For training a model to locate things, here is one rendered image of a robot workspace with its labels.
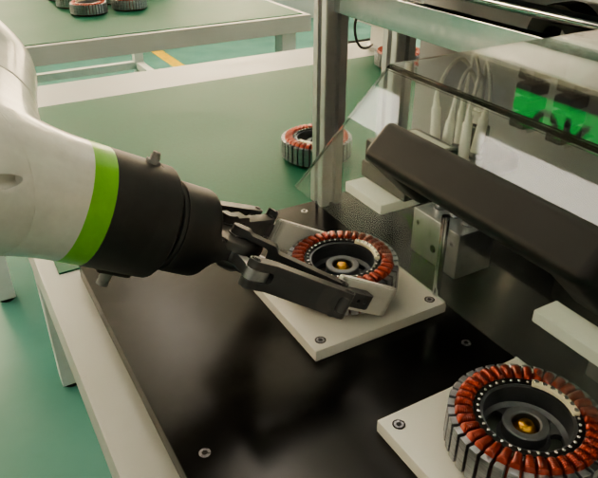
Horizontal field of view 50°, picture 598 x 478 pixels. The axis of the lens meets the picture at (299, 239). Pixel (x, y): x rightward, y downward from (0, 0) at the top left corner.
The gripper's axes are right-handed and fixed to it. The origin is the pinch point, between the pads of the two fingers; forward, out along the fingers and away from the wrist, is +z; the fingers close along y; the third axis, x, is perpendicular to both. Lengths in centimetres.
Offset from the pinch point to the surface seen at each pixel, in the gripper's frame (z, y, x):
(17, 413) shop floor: 10, -87, -87
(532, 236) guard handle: -26.1, 33.6, 14.2
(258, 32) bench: 54, -133, 20
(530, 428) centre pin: -0.1, 24.7, 0.4
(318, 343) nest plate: -4.6, 6.6, -5.1
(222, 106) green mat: 16, -66, 3
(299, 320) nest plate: -4.4, 2.8, -5.0
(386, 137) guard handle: -25.9, 25.5, 14.7
